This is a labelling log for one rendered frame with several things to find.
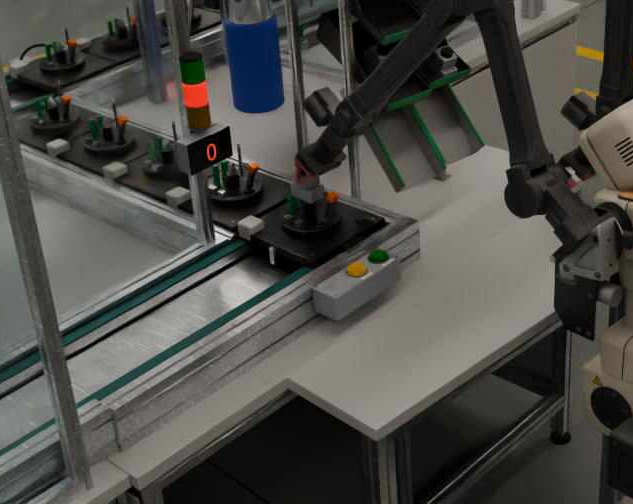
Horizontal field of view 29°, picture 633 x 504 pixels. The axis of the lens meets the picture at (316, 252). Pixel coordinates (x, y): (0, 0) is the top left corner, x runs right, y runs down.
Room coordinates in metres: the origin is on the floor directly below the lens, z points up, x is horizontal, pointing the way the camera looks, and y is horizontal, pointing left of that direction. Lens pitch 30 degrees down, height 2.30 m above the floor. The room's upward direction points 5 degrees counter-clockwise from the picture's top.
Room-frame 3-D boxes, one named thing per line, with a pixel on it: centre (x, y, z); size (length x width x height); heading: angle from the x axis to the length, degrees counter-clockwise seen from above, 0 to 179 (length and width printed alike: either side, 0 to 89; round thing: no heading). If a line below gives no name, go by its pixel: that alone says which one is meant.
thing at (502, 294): (2.37, -0.20, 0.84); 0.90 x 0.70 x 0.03; 130
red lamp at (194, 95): (2.39, 0.22, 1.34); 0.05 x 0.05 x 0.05
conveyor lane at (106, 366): (2.24, 0.24, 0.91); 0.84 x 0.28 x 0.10; 134
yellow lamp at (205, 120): (2.39, 0.22, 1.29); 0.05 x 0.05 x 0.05
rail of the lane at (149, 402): (2.14, 0.10, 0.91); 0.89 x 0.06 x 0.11; 134
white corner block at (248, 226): (2.44, 0.14, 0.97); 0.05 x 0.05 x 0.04; 44
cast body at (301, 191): (2.44, 0.01, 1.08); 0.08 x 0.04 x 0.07; 44
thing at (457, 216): (2.76, 0.32, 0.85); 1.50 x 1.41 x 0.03; 134
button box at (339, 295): (2.22, -0.08, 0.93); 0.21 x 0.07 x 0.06; 134
